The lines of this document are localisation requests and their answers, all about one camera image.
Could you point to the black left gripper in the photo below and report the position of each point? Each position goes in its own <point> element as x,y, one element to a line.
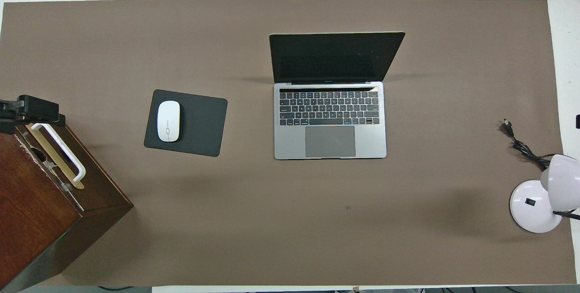
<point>9,114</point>

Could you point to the silver grey laptop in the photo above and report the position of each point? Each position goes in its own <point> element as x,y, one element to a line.
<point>331,116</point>

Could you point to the white desk lamp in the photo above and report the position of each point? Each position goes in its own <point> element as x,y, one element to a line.
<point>530,207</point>

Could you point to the dark brown wooden box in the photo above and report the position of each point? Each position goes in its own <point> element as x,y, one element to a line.
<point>36,220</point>

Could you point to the white computer mouse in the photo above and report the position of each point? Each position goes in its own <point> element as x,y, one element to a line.
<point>168,121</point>

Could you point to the black mouse pad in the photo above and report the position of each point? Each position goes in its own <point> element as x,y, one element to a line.
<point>204,123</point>

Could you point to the brown table mat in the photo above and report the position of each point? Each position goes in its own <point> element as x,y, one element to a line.
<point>290,220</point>

